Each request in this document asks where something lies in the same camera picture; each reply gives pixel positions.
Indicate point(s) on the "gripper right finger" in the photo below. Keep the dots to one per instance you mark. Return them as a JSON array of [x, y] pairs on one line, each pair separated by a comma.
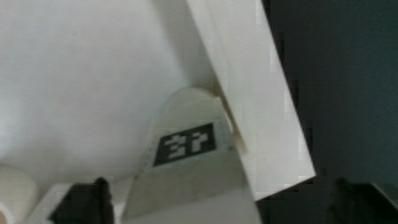
[[363, 203]]

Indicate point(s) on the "white table leg with tag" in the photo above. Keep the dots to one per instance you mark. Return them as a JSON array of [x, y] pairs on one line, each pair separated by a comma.
[[191, 187]]

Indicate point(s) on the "white square tabletop part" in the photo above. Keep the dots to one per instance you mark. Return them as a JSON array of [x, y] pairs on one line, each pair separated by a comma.
[[98, 58]]

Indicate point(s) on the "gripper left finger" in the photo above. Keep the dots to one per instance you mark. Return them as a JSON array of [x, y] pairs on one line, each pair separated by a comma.
[[81, 207]]

